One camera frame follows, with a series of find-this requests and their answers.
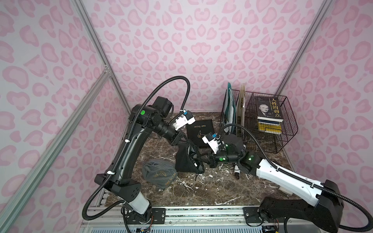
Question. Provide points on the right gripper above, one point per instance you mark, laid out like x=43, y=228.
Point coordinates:
x=207, y=158

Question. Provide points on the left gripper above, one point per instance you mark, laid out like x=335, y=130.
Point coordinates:
x=179, y=139

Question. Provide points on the plain black pouch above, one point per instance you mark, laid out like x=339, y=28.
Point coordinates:
x=188, y=159

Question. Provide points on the grey hair dryer pouch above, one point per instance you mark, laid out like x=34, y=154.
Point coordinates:
x=159, y=172

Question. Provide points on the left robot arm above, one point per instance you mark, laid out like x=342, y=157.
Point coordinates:
x=144, y=120

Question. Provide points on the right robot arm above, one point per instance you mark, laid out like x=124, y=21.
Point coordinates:
x=319, y=202

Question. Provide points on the white hair dryer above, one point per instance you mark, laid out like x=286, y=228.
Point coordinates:
x=237, y=171

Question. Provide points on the black pouch gold print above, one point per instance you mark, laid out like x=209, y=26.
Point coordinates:
x=197, y=130

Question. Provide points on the yellow striped book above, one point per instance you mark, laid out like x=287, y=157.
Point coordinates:
x=269, y=125

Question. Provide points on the book with portrait cover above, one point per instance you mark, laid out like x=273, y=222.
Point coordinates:
x=268, y=108

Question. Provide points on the white eraser block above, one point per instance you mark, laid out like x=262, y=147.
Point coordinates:
x=286, y=191

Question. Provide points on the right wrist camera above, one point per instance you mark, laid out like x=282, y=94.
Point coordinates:
x=213, y=141

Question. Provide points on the black wire basket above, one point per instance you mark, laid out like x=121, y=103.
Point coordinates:
x=270, y=143

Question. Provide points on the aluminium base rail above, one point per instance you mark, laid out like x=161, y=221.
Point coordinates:
x=186, y=219

